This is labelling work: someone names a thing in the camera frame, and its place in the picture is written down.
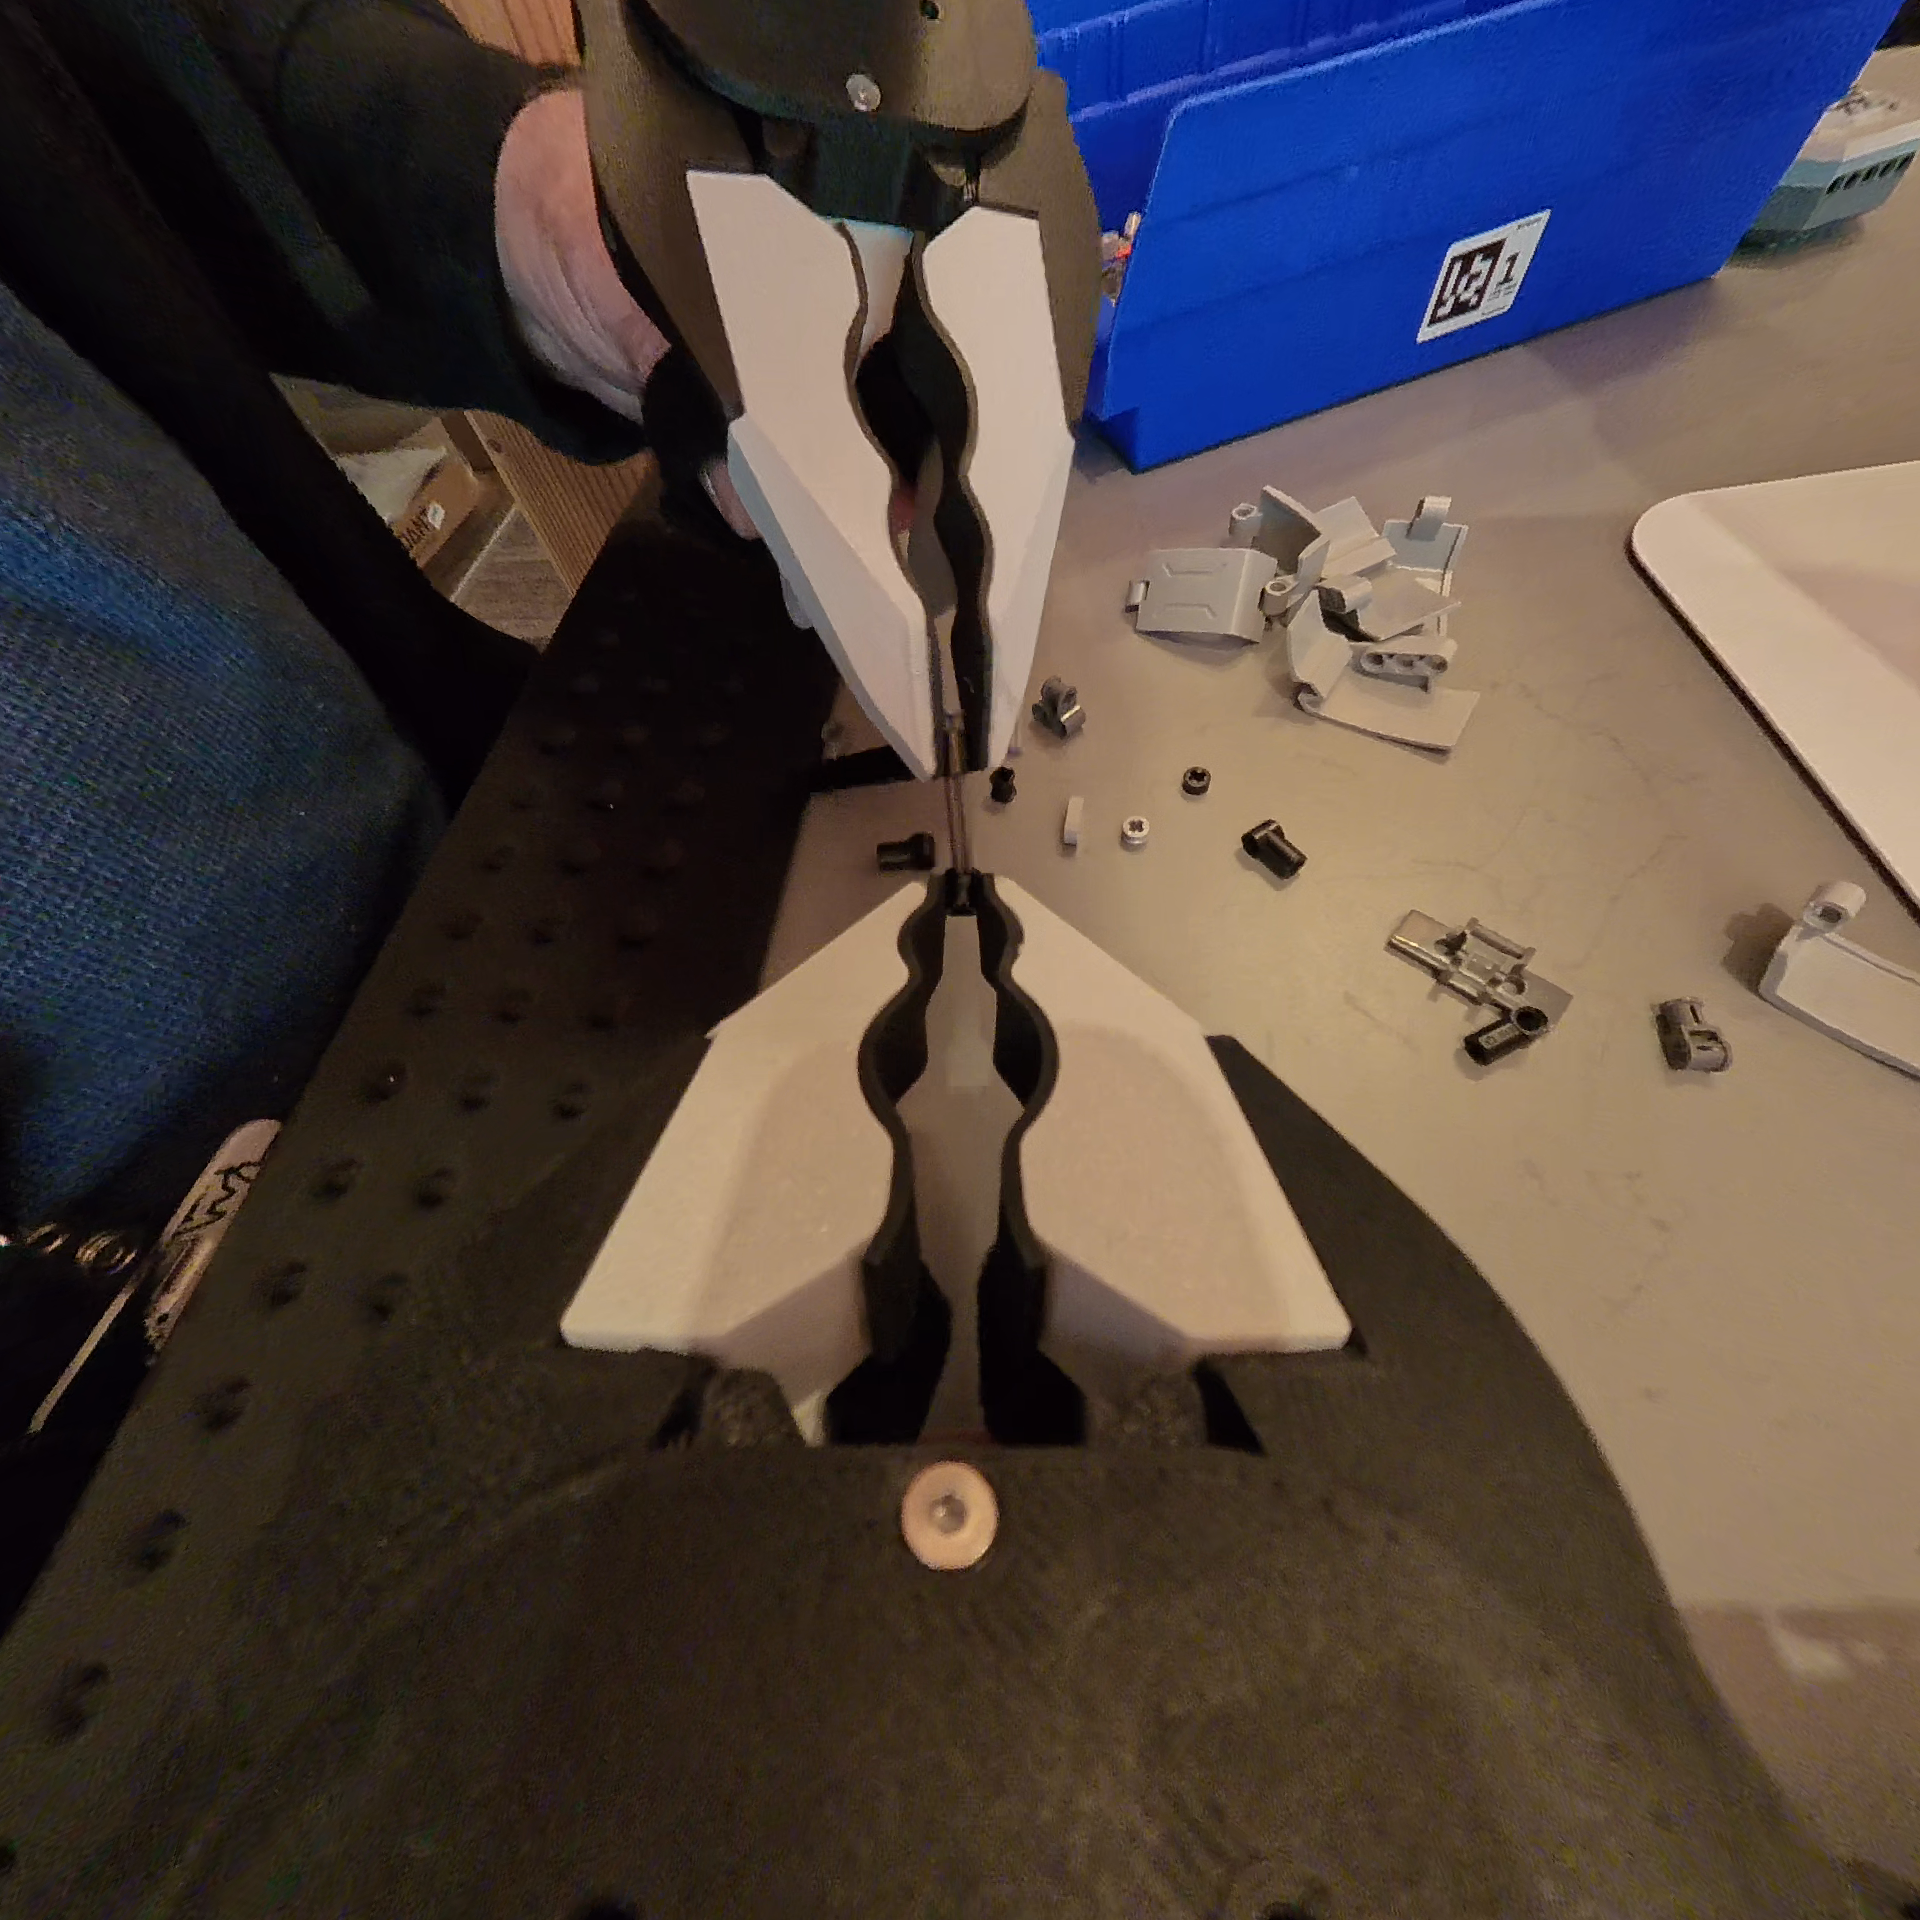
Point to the grey curved panel piece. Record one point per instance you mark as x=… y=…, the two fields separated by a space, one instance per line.
x=1838 y=983

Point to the dark perforated pad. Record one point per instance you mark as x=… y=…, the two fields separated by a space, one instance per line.
x=494 y=1050

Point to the grey track link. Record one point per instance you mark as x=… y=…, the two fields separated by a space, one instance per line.
x=1478 y=962

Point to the grey block assembly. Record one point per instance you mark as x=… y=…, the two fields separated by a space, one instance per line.
x=1845 y=166

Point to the dark grey axle rod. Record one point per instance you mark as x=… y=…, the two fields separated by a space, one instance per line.
x=951 y=796

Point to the person's left hand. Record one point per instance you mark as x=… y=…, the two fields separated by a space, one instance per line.
x=580 y=270

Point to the white patterned shoe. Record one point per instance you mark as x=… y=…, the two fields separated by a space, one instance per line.
x=196 y=1231

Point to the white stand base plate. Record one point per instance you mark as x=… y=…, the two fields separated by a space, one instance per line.
x=1800 y=630

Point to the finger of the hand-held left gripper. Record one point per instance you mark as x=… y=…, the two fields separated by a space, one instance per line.
x=797 y=422
x=1020 y=422

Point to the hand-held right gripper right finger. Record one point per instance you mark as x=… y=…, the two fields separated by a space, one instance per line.
x=1185 y=1200

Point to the grey angled piece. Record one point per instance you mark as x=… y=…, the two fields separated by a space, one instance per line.
x=1060 y=710

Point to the cardboard box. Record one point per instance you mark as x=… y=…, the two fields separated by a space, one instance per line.
x=421 y=494

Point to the pile of grey panel pieces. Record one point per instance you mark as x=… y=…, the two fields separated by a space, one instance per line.
x=1319 y=615

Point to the blue bin with white label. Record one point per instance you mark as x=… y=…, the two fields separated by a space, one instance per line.
x=1350 y=224

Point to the black axle connector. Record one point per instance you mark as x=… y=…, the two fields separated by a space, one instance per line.
x=1505 y=1037

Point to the person's left forearm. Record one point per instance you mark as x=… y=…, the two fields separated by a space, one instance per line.
x=389 y=224

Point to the person's blue shirt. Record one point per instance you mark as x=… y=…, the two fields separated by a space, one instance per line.
x=182 y=826

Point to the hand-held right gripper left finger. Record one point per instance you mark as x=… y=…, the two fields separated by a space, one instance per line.
x=734 y=1200

